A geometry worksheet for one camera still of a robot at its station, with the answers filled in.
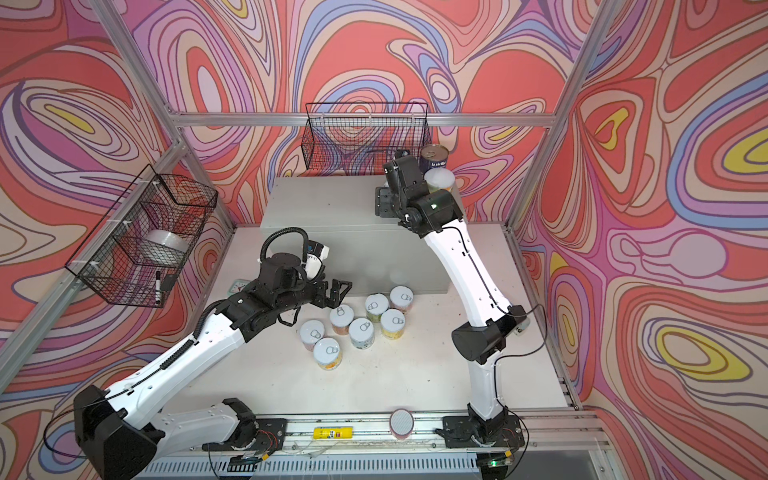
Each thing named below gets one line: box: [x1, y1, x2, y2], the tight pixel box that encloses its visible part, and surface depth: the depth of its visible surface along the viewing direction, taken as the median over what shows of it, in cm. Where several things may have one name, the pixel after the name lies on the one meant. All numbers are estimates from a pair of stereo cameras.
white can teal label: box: [348, 317, 374, 350], surface depth 88 cm
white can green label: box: [365, 292, 389, 323], surface depth 93 cm
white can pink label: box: [300, 320, 325, 352], surface depth 87 cm
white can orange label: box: [329, 304, 354, 335], surface depth 90 cm
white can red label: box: [389, 285, 414, 314], surface depth 95 cm
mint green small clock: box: [227, 279, 251, 298], surface depth 101 cm
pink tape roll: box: [389, 408, 414, 441], surface depth 72 cm
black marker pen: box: [155, 270, 161, 304], surface depth 73 cm
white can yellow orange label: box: [313, 337, 343, 371], surface depth 84 cm
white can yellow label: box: [380, 308, 406, 340], surface depth 90 cm
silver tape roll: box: [133, 230, 187, 268], surface depth 74 cm
